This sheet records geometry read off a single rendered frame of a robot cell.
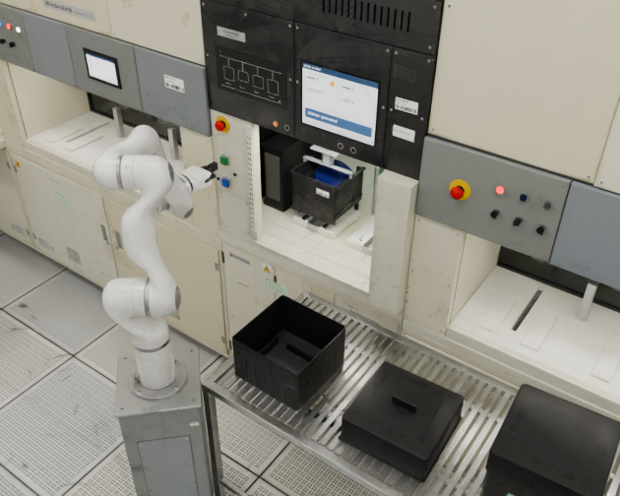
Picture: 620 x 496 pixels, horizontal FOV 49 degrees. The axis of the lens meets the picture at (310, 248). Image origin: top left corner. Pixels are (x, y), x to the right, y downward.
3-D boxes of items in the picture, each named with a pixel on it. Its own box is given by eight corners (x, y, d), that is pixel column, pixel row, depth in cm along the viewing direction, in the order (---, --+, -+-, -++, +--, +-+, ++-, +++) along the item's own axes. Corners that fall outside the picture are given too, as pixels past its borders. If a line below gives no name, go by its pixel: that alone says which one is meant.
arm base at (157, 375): (128, 403, 222) (119, 363, 211) (131, 361, 237) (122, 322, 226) (187, 397, 224) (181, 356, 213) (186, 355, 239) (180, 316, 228)
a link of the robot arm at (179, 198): (187, 166, 216) (200, 210, 244) (151, 139, 220) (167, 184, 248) (166, 185, 213) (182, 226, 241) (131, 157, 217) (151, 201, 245)
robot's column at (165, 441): (145, 544, 263) (113, 416, 218) (147, 482, 285) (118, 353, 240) (217, 533, 267) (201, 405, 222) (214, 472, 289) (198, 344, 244)
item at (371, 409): (337, 438, 212) (338, 410, 204) (381, 379, 232) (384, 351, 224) (423, 484, 199) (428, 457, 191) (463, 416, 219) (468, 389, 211)
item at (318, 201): (288, 215, 286) (288, 148, 267) (316, 194, 299) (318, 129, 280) (337, 235, 275) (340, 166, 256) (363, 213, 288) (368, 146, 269)
